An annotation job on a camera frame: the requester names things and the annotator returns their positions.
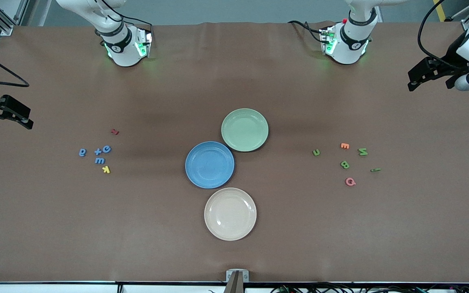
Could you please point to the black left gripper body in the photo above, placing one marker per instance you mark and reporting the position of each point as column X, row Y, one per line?
column 453, row 64

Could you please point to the blue foam letter m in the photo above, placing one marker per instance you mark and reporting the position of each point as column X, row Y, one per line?
column 99, row 161

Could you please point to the green foam letter N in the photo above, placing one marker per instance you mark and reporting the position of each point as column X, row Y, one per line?
column 363, row 151

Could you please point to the blue foam letter e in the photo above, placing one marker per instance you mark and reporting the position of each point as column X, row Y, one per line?
column 107, row 149

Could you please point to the green foam letter B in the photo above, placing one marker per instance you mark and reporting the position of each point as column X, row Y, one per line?
column 344, row 164

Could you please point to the green foam letter u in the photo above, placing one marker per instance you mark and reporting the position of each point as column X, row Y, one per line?
column 316, row 153

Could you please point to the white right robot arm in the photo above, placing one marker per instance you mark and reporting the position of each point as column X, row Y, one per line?
column 124, row 49

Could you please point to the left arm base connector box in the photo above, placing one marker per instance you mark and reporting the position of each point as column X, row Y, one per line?
column 326, row 40

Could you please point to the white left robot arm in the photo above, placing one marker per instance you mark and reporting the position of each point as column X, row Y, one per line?
column 350, row 49

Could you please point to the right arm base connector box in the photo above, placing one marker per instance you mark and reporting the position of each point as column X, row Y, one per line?
column 147, row 40

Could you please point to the yellow foam letter k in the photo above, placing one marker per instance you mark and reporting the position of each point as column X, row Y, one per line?
column 105, row 169

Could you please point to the pink foam letter Q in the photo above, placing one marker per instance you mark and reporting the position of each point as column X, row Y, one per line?
column 349, row 182

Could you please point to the brown table cover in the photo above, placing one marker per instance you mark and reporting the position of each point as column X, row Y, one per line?
column 96, row 228

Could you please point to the green plate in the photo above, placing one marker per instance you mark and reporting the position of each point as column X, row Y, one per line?
column 244, row 130

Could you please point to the blue plate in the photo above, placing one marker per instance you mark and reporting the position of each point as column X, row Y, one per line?
column 209, row 165

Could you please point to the beige plate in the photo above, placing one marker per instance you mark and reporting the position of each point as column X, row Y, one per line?
column 230, row 214

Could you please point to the white table edge rail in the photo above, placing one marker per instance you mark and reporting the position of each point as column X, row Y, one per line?
column 35, row 289

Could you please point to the grey metal bracket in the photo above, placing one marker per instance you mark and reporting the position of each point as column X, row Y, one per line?
column 229, row 274

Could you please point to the grey tapered post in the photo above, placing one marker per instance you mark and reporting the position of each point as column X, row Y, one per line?
column 235, row 285

